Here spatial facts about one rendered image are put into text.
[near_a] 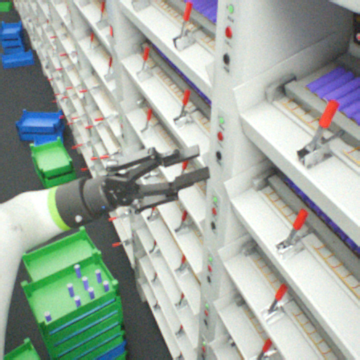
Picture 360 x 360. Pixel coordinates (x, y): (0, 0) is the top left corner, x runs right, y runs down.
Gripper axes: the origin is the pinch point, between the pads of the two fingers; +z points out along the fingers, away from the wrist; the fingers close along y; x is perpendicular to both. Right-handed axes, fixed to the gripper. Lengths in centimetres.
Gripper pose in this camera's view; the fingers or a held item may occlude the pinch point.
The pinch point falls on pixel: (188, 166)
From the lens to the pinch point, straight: 78.8
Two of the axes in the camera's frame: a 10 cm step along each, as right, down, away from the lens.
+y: 3.8, 7.0, 6.1
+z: 9.3, -3.0, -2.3
